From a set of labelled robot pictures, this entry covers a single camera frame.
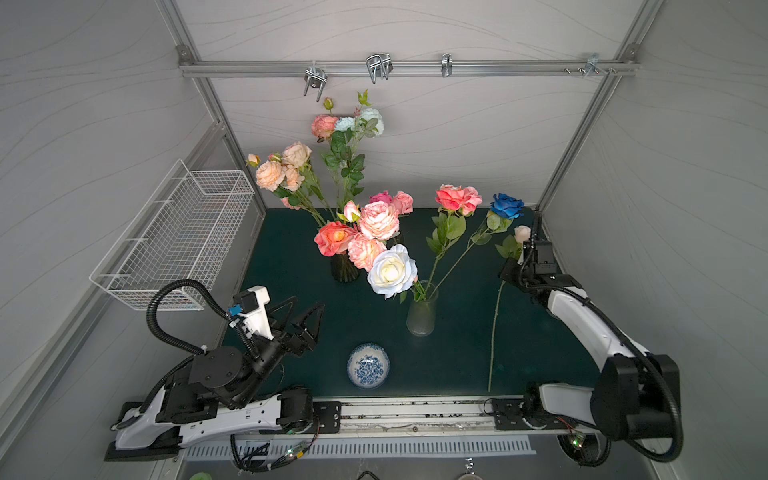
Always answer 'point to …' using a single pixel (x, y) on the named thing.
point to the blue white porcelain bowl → (368, 366)
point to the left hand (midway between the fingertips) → (304, 305)
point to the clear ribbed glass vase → (421, 312)
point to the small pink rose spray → (511, 248)
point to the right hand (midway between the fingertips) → (508, 265)
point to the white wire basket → (185, 231)
